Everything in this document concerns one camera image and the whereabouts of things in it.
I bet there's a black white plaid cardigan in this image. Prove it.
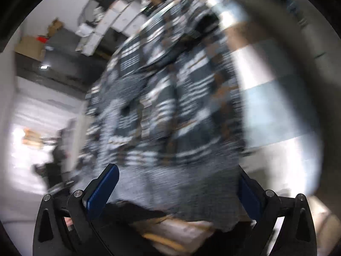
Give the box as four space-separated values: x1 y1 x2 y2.
79 0 244 231

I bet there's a plaid bed sheet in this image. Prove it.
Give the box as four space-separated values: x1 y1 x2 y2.
209 0 323 196

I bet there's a black refrigerator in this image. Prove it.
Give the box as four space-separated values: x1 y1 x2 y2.
14 28 106 96

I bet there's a cardboard box on refrigerator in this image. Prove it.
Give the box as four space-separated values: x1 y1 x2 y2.
47 18 64 38

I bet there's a white drawer desk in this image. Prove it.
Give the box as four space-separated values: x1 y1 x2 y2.
76 0 147 57

